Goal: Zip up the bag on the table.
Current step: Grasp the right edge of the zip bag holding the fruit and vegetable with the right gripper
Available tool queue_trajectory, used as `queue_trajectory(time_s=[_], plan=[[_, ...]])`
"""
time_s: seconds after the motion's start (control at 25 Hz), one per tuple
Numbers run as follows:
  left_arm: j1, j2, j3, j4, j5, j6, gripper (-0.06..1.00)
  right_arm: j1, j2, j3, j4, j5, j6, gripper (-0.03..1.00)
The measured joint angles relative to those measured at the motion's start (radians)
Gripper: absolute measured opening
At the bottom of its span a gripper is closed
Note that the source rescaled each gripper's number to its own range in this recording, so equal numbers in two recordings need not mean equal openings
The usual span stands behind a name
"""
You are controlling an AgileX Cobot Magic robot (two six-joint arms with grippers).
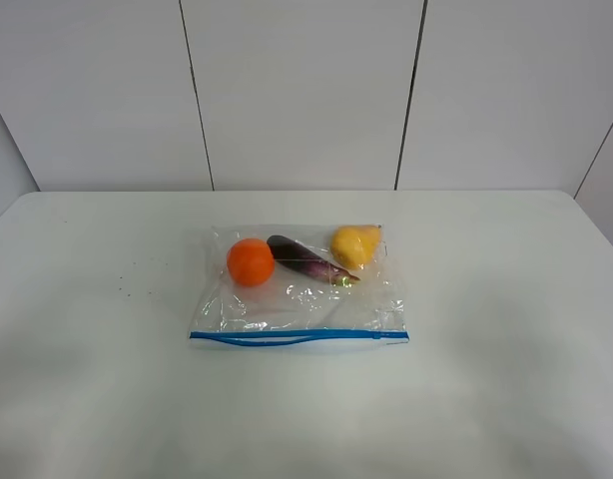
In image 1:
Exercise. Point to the purple eggplant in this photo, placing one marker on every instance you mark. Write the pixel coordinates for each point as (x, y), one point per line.
(297, 258)

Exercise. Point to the orange fruit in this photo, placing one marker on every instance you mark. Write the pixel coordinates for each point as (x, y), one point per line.
(250, 262)

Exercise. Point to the yellow pear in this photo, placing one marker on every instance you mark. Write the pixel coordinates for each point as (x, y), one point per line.
(353, 247)

